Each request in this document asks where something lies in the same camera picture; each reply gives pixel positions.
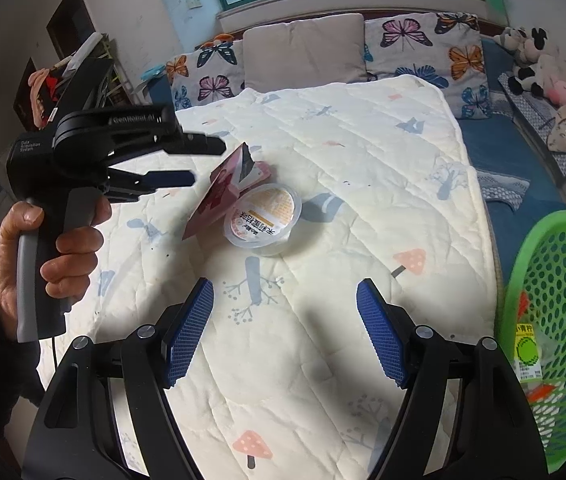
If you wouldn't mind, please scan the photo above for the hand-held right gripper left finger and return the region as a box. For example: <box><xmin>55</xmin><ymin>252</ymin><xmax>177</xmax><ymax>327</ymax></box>
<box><xmin>22</xmin><ymin>277</ymin><xmax>215</xmax><ymax>480</ymax></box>

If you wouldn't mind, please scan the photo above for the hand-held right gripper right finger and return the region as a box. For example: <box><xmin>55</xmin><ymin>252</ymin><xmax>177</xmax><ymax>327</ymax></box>
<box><xmin>356</xmin><ymin>278</ymin><xmax>548</xmax><ymax>480</ymax></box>

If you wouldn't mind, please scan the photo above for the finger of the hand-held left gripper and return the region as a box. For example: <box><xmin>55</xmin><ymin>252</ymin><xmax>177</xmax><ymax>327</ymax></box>
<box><xmin>108</xmin><ymin>170</ymin><xmax>196</xmax><ymax>204</ymax></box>
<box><xmin>163</xmin><ymin>132</ymin><xmax>227</xmax><ymax>157</ymax></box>

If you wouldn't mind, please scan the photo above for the pink red snack packet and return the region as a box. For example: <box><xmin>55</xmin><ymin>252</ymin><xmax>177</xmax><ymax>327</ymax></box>
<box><xmin>181</xmin><ymin>142</ymin><xmax>270</xmax><ymax>241</ymax></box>

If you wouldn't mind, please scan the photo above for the clear plastic cup orange label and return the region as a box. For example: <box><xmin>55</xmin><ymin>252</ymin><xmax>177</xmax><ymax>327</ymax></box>
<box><xmin>223</xmin><ymin>183</ymin><xmax>304</xmax><ymax>257</ymax></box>

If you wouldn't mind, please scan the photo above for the green plastic basket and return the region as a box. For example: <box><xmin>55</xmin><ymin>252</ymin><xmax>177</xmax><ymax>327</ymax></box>
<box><xmin>493</xmin><ymin>210</ymin><xmax>566</xmax><ymax>461</ymax></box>

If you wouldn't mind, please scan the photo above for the person's left hand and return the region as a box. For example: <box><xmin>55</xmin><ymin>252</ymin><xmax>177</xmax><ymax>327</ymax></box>
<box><xmin>0</xmin><ymin>201</ymin><xmax>112</xmax><ymax>341</ymax></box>

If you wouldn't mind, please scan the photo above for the small butterfly print cushion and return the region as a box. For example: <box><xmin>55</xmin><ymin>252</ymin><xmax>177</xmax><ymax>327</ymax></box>
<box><xmin>165</xmin><ymin>35</ymin><xmax>246</xmax><ymax>111</ymax></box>

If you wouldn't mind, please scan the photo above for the metal drying rack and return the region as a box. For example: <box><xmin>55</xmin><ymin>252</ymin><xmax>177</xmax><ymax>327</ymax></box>
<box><xmin>55</xmin><ymin>32</ymin><xmax>131</xmax><ymax>111</ymax></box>

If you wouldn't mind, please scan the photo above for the white quilted blanket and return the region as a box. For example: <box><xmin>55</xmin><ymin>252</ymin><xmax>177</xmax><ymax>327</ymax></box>
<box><xmin>38</xmin><ymin>74</ymin><xmax>506</xmax><ymax>480</ymax></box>

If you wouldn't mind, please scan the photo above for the beige cushion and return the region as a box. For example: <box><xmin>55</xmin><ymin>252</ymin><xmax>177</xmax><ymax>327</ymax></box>
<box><xmin>242</xmin><ymin>12</ymin><xmax>368</xmax><ymax>93</ymax></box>

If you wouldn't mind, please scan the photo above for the green label packet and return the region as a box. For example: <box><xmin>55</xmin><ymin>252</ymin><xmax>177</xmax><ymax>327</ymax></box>
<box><xmin>514</xmin><ymin>322</ymin><xmax>544</xmax><ymax>387</ymax></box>

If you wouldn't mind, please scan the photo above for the blue sofa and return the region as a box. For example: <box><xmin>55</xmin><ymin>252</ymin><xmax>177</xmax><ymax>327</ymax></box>
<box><xmin>455</xmin><ymin>37</ymin><xmax>566</xmax><ymax>281</ymax></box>

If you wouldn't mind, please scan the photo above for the grey patterned cloth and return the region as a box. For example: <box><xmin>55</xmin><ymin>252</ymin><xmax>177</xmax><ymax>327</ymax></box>
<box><xmin>477</xmin><ymin>169</ymin><xmax>531</xmax><ymax>211</ymax></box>

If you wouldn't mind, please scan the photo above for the large butterfly print cushion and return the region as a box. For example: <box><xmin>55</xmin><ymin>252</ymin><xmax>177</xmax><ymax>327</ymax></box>
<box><xmin>363</xmin><ymin>11</ymin><xmax>494</xmax><ymax>121</ymax></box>

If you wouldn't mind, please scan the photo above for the grey checked blanket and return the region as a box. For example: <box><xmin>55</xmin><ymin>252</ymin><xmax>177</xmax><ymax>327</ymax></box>
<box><xmin>498</xmin><ymin>71</ymin><xmax>566</xmax><ymax>181</ymax></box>

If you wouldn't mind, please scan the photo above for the black white plush toy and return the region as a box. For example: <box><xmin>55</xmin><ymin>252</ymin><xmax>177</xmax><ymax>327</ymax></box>
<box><xmin>508</xmin><ymin>62</ymin><xmax>548</xmax><ymax>96</ymax></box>
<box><xmin>493</xmin><ymin>25</ymin><xmax>548</xmax><ymax>63</ymax></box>

